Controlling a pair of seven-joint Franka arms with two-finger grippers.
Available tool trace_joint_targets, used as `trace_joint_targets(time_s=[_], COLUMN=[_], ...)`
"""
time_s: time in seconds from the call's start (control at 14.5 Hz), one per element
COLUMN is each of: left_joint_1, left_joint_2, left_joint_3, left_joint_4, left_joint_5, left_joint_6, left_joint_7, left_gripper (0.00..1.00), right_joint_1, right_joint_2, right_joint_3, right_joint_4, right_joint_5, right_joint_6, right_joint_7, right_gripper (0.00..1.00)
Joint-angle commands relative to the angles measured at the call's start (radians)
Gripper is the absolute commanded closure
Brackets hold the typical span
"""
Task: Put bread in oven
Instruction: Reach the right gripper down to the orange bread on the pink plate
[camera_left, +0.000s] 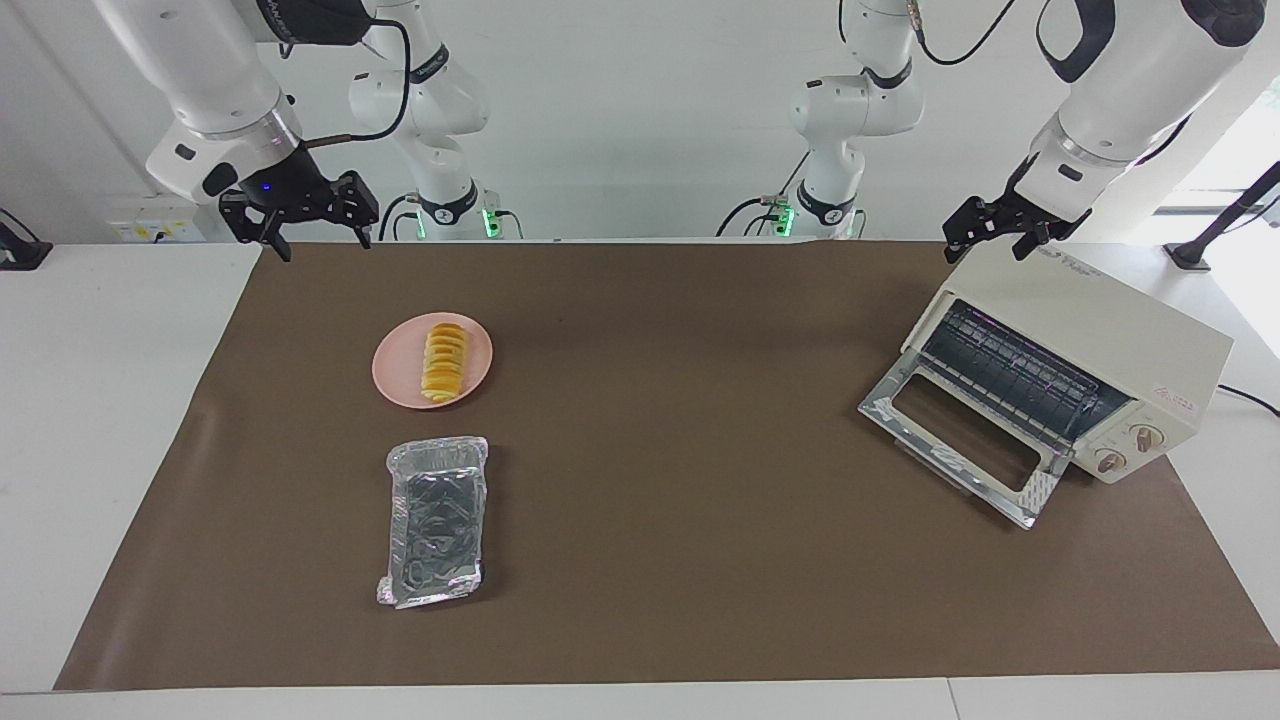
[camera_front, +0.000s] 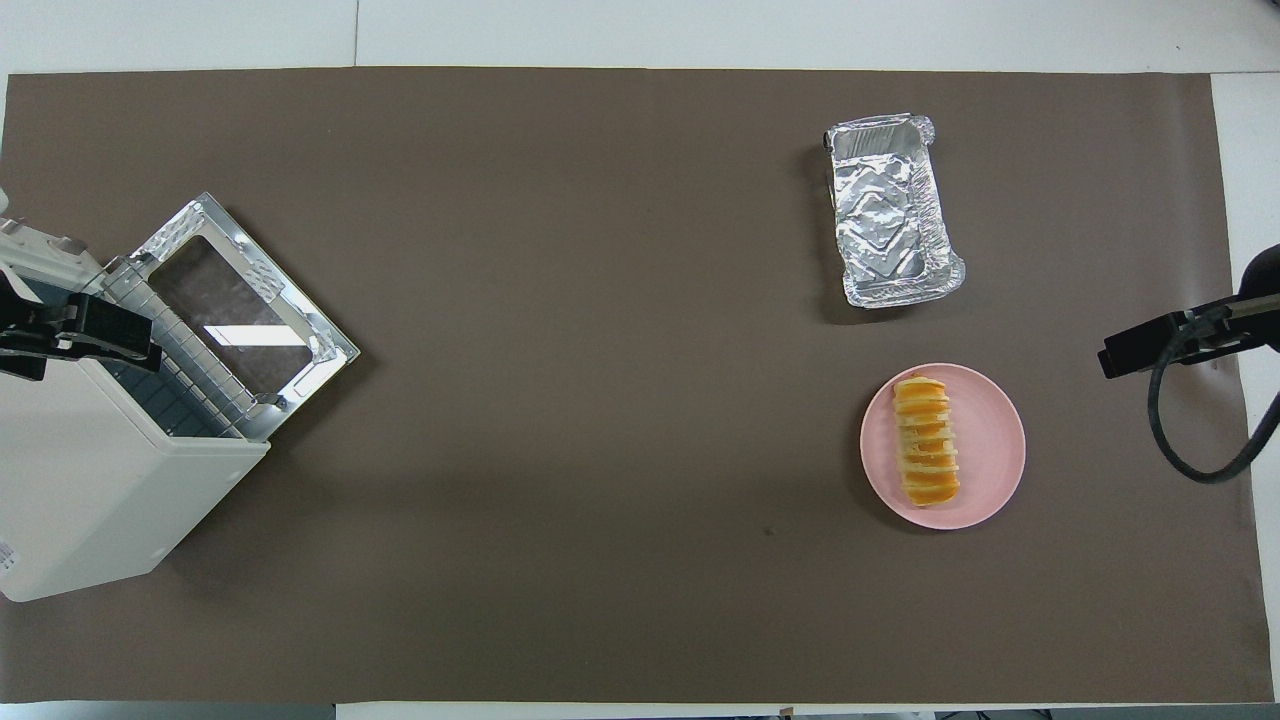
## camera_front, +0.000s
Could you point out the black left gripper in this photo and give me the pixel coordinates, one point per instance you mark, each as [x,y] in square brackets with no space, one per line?
[30,335]

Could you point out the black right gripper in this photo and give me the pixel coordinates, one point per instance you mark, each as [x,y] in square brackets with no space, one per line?
[1260,310]

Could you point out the sliced golden bread loaf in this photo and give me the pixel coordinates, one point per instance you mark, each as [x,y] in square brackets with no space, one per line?
[926,440]

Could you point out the aluminium foil tray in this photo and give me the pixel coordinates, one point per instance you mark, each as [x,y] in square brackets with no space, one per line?
[890,220]

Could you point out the foil-lined glass oven door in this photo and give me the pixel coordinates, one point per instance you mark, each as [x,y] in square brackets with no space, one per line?
[240,310]

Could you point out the cream white toaster oven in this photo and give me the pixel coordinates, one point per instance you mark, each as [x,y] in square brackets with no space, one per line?
[90,480]

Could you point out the pink round plate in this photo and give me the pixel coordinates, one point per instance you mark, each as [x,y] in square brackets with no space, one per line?
[990,440]

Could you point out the brown table mat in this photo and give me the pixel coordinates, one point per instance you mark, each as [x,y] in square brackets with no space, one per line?
[600,300]

